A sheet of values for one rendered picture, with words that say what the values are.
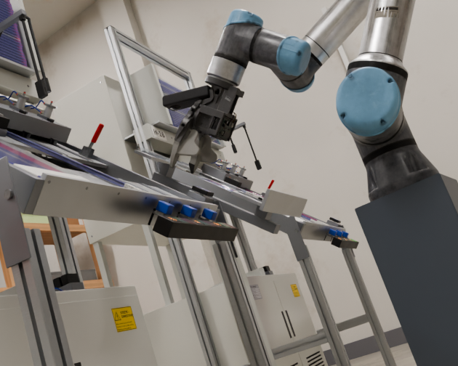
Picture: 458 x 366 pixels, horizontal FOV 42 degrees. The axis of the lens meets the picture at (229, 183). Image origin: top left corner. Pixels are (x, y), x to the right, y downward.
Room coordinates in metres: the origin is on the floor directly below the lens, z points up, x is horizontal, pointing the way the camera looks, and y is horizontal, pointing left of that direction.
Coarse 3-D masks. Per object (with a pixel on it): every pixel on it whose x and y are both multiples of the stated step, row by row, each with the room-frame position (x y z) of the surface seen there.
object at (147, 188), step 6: (66, 168) 1.23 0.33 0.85; (78, 174) 1.22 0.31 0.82; (84, 174) 1.26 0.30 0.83; (90, 174) 1.30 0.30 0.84; (90, 180) 1.21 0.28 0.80; (96, 180) 1.24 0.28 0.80; (102, 180) 1.28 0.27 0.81; (138, 186) 1.45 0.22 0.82; (144, 186) 1.50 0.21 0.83; (150, 186) 1.56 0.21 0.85; (156, 192) 1.47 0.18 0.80; (162, 192) 1.51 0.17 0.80; (168, 192) 1.57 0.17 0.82
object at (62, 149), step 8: (0, 136) 1.32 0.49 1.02; (8, 136) 1.37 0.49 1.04; (16, 144) 1.30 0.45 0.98; (24, 144) 1.35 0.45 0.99; (40, 144) 1.47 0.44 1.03; (48, 144) 1.57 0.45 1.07; (40, 152) 1.38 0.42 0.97; (64, 152) 1.51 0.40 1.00; (72, 152) 1.57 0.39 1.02; (48, 160) 1.56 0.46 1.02; (56, 160) 1.62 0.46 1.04; (80, 160) 1.52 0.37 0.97; (88, 160) 1.55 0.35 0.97; (96, 160) 1.64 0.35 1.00; (72, 168) 1.60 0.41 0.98
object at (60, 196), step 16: (48, 176) 0.92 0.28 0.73; (64, 176) 0.96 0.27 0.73; (48, 192) 0.94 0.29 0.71; (64, 192) 0.98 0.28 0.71; (80, 192) 1.01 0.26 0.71; (96, 192) 1.05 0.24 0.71; (112, 192) 1.10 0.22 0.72; (128, 192) 1.14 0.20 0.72; (144, 192) 1.19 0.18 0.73; (48, 208) 0.96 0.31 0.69; (64, 208) 1.00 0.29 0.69; (80, 208) 1.04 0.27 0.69; (96, 208) 1.08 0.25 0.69; (112, 208) 1.12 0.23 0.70; (128, 208) 1.17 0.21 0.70; (144, 208) 1.22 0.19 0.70; (176, 208) 1.34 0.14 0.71; (144, 224) 1.26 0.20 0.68
